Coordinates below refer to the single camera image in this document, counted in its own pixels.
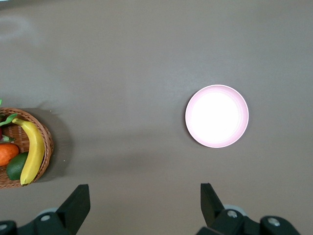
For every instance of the pink round plate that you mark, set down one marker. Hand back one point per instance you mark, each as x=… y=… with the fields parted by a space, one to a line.
x=217 y=116

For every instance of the yellow banana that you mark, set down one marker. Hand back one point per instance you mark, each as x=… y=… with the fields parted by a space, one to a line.
x=35 y=149

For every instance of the orange mandarin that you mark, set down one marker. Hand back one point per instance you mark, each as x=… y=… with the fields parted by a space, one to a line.
x=7 y=154

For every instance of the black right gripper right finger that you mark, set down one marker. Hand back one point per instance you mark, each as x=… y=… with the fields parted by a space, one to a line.
x=210 y=208

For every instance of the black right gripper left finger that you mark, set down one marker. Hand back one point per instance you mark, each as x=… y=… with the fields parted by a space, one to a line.
x=73 y=208

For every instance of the brown wicker basket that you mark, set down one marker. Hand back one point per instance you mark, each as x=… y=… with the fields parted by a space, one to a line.
x=47 y=142

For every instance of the green avocado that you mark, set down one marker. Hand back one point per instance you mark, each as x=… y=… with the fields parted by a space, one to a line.
x=15 y=166

